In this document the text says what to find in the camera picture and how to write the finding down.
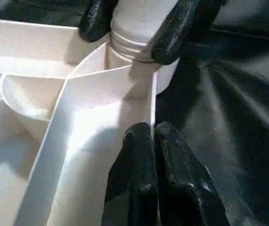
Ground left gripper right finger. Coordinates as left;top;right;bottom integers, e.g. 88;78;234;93
154;121;231;226

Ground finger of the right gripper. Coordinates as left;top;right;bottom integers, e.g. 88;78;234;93
150;0;223;66
78;0;116;43

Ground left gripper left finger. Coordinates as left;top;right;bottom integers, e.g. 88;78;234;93
103;121;160;226

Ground white plastic table leg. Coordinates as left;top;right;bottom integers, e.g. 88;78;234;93
105;0;180;72

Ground white plastic table top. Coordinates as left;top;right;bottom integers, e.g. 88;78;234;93
0;17;180;226

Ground black mat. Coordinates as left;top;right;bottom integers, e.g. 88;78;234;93
0;0;269;226

